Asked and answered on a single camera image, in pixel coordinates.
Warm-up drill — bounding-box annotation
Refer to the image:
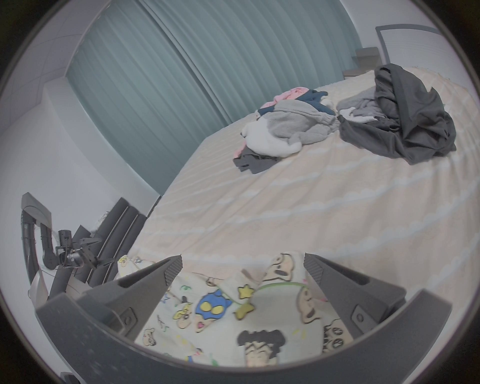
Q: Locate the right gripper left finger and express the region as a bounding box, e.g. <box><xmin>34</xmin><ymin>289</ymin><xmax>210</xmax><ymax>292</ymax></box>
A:
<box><xmin>77</xmin><ymin>255</ymin><xmax>184</xmax><ymax>342</ymax></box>

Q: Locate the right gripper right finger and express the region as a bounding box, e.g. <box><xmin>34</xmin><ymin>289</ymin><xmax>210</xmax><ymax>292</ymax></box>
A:
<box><xmin>304</xmin><ymin>253</ymin><xmax>407</xmax><ymax>343</ymax></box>

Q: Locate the white printed pyjama top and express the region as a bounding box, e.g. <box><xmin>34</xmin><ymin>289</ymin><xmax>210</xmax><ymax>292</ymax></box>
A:
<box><xmin>117</xmin><ymin>251</ymin><xmax>355</xmax><ymax>367</ymax></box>

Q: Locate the pile of clothes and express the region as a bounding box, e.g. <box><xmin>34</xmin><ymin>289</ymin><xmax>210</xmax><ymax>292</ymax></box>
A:
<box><xmin>232</xmin><ymin>87</ymin><xmax>340</xmax><ymax>175</ymax></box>

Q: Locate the bed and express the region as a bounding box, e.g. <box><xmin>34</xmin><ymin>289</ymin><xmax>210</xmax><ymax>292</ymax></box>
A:
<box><xmin>124</xmin><ymin>23</ymin><xmax>480</xmax><ymax>301</ymax></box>

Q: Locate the blue-green curtain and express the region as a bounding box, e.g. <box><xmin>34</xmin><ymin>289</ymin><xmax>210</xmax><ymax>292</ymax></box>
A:
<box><xmin>65</xmin><ymin>0</ymin><xmax>237</xmax><ymax>196</ymax></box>
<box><xmin>139</xmin><ymin>0</ymin><xmax>364</xmax><ymax>126</ymax></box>

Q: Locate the black garment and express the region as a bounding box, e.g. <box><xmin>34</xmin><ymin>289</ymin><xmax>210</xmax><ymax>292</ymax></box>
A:
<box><xmin>337</xmin><ymin>64</ymin><xmax>457</xmax><ymax>166</ymax></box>

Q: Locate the grey garment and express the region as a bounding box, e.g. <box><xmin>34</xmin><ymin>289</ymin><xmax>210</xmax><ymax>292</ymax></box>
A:
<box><xmin>336</xmin><ymin>90</ymin><xmax>379</xmax><ymax>124</ymax></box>

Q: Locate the grey bedside table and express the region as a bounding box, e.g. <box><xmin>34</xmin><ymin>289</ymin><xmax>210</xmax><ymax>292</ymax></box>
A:
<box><xmin>342</xmin><ymin>46</ymin><xmax>383</xmax><ymax>79</ymax></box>

